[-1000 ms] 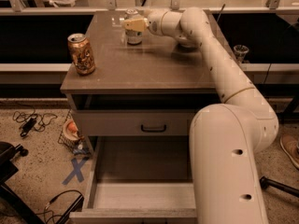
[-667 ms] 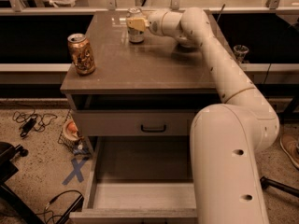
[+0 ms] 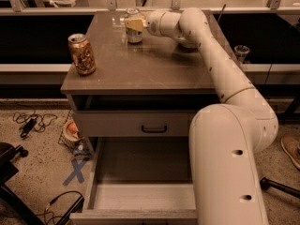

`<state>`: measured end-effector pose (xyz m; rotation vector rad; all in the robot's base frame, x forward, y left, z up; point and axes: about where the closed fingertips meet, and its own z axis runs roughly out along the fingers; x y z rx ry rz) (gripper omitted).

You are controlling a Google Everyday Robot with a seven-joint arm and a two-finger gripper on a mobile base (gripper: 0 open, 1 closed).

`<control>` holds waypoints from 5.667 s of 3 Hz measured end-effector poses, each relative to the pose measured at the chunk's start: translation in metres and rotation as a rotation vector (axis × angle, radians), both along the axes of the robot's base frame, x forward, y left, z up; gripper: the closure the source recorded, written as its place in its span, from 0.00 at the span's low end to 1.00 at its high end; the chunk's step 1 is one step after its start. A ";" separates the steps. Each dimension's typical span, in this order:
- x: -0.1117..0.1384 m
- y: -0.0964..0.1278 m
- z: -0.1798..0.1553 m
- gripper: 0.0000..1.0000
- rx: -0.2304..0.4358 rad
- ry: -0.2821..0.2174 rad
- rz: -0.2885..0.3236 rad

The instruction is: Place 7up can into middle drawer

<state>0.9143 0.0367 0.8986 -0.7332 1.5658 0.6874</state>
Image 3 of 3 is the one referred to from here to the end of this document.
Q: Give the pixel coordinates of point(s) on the grey drawer cabinet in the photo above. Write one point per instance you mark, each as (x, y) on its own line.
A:
(155, 76)

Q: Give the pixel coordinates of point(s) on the blue tape cross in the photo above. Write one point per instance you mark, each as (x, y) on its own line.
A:
(77, 171)

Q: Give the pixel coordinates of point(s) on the black wire basket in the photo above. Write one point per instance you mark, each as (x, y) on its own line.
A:
(71, 139)

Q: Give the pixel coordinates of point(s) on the orange patterned soda can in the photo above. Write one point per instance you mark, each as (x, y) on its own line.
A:
(82, 54)

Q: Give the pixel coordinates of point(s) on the small glass cup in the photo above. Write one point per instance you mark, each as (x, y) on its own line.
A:
(241, 52)

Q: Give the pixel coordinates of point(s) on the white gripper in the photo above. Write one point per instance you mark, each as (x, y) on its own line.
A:
(153, 22)

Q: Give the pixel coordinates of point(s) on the black chair leg with caster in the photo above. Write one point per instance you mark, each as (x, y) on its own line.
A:
(266, 183)

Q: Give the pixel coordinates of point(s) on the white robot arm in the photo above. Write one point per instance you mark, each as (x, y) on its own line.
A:
(224, 137)

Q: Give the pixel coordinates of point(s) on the open middle drawer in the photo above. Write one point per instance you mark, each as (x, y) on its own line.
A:
(139, 181)

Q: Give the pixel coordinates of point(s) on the brown shoe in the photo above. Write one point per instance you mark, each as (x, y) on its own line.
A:
(292, 148)

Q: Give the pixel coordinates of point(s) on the black power adapter with cable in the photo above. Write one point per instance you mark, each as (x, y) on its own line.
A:
(33, 121)

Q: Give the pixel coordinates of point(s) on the white ceramic bowl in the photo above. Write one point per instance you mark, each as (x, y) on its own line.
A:
(185, 43)

